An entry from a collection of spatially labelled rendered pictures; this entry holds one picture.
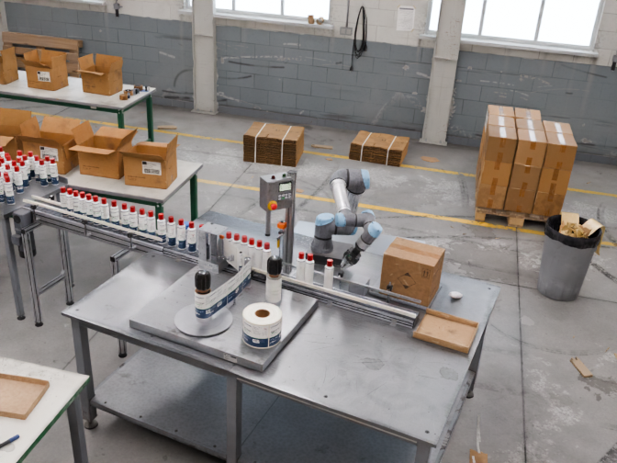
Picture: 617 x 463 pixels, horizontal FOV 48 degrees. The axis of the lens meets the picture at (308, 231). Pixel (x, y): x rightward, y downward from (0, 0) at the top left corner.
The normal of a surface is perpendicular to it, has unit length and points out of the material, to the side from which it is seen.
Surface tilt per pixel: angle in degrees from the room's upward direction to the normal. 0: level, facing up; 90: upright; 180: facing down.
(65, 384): 0
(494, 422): 0
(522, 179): 90
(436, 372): 0
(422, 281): 90
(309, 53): 90
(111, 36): 90
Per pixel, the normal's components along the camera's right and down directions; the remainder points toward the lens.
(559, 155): -0.21, 0.44
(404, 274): -0.42, 0.40
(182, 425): 0.06, -0.89
